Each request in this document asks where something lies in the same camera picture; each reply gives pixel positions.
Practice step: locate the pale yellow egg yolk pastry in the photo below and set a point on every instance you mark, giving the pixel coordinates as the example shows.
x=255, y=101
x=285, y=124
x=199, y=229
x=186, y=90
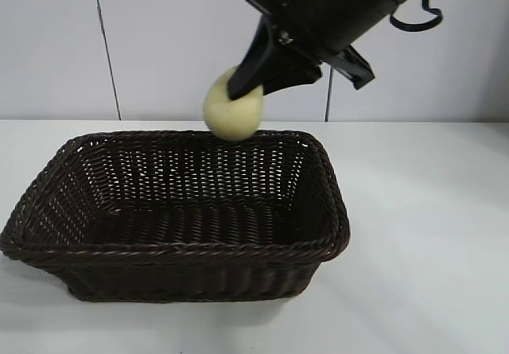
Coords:
x=234, y=119

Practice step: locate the dark brown wicker basket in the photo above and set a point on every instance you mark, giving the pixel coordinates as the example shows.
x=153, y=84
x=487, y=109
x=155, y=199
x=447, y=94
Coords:
x=179, y=266

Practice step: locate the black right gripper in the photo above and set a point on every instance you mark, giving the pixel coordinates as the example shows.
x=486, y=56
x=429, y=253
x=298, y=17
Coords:
x=338, y=4

